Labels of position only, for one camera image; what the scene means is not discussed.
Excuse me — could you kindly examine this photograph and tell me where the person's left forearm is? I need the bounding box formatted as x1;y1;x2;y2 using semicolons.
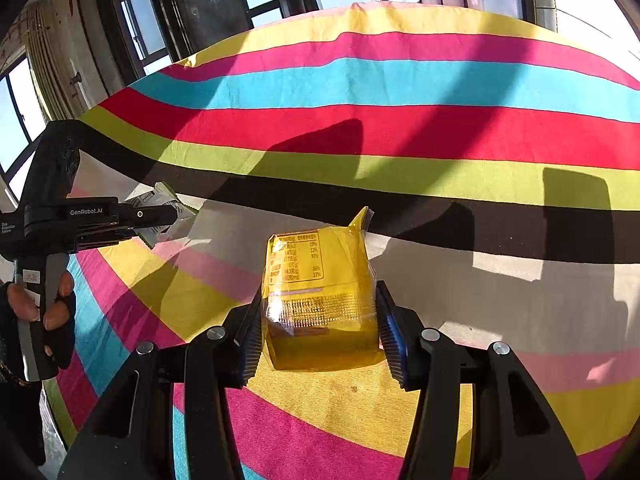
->
0;370;49;467

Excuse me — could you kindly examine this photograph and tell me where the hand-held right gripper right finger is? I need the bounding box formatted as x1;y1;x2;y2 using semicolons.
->
375;280;586;480

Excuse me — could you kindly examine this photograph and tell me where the dark framed glass door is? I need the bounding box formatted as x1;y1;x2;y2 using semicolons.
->
90;0;381;77

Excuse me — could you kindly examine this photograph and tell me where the white packet green flower print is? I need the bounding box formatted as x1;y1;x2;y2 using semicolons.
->
122;181;200;250

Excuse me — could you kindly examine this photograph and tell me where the yellow cake packet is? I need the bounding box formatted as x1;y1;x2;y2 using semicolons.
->
261;205;386;372

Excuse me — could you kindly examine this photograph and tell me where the person's left hand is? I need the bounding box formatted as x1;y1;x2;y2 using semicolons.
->
0;270;77;377

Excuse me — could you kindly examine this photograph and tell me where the striped colourful tablecloth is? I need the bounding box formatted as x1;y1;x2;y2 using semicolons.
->
42;2;640;480

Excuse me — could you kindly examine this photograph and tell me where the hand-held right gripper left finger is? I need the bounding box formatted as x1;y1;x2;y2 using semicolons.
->
57;287;266;480

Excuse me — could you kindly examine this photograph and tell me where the beige slatted panel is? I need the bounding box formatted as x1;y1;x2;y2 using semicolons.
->
19;0;101;122

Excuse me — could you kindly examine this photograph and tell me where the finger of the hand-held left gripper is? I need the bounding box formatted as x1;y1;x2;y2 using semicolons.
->
75;227;139;254
118;203;179;229

